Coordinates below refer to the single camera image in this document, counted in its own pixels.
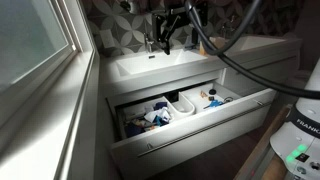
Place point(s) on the black round lid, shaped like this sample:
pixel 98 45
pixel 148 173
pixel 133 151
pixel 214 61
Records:
pixel 212 91

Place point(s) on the navy and yellow card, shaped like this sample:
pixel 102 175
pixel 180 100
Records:
pixel 211 98

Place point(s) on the white closed vanity drawer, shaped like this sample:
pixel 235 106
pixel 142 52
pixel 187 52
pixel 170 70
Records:
pixel 240 84

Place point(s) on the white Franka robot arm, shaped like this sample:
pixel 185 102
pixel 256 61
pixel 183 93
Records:
pixel 306 133

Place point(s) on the blue grey towel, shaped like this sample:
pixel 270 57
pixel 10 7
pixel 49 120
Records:
pixel 195 41

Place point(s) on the navy pouch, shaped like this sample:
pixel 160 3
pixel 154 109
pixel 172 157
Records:
pixel 133 130

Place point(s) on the white framed window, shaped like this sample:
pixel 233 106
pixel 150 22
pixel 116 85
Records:
pixel 30 33

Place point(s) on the chrome sink faucet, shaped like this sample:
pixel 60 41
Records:
pixel 148 43

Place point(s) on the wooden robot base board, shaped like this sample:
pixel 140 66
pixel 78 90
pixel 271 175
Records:
pixel 263 146

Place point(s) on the white curved drawer organizer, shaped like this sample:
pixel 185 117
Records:
pixel 186 108

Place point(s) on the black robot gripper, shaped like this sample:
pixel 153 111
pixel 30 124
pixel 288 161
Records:
pixel 195 15

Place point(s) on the white wall outlet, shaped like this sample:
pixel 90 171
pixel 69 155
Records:
pixel 107 38

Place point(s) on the white double sink countertop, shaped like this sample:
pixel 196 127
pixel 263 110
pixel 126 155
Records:
pixel 150 63

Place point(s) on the dark blue cloth item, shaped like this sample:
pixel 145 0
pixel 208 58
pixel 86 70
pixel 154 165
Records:
pixel 160 105

